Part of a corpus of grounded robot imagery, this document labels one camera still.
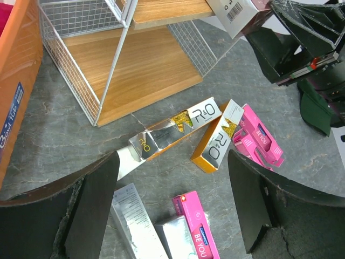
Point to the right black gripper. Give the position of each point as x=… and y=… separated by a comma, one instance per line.
x=317, y=27

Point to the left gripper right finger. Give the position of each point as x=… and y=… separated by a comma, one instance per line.
x=281, y=218

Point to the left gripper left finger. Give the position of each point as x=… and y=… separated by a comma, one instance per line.
x=65, y=218

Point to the red 3D toothpaste box floor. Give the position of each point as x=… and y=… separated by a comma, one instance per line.
x=240, y=17

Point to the pink toothpaste box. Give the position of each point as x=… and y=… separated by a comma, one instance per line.
x=189, y=205
x=245, y=145
x=268, y=148

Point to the silver grey toothpaste box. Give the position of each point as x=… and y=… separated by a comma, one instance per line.
x=134, y=224

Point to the dark green NY cap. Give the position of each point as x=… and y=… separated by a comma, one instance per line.
x=314, y=109

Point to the orange silver R&O toothpaste box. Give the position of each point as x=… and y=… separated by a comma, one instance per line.
x=212, y=147

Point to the torn silver R&O toothpaste box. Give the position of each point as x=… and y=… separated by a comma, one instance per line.
x=163, y=135

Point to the silver Protefix toothpaste box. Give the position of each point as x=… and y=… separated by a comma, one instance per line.
x=178, y=241

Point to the orange plastic tub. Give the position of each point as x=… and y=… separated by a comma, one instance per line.
x=21, y=57

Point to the red folded cloth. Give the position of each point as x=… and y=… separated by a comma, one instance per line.
x=6, y=7

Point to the white wire wooden shelf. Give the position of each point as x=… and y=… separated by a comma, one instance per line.
x=118, y=57

